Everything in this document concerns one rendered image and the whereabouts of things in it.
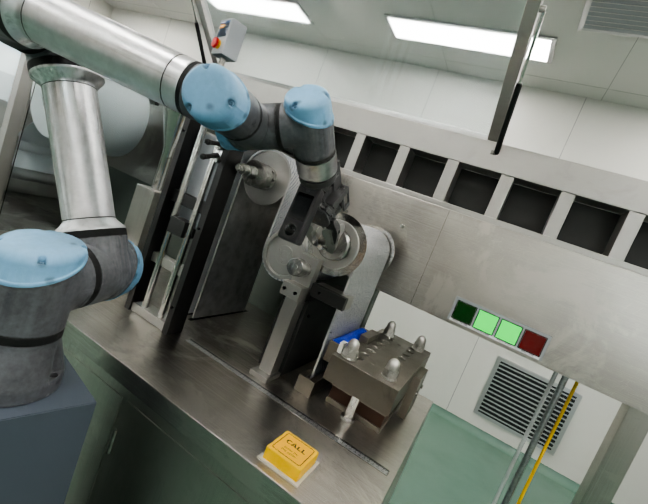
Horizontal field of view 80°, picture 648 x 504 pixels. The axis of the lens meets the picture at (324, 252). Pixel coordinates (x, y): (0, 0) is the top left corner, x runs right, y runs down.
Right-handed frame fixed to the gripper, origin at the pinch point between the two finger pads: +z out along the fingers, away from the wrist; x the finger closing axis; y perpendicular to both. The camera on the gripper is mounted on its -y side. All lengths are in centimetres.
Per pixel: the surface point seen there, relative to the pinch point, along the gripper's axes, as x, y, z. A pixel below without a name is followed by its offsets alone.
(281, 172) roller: 19.9, 12.8, -4.6
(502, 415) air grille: -80, 97, 269
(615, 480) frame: -83, 9, 61
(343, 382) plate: -16.1, -18.9, 16.2
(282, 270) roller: 9.6, -4.6, 9.5
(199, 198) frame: 30.3, -5.3, -6.3
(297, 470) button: -20.3, -38.6, 2.7
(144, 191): 71, 1, 13
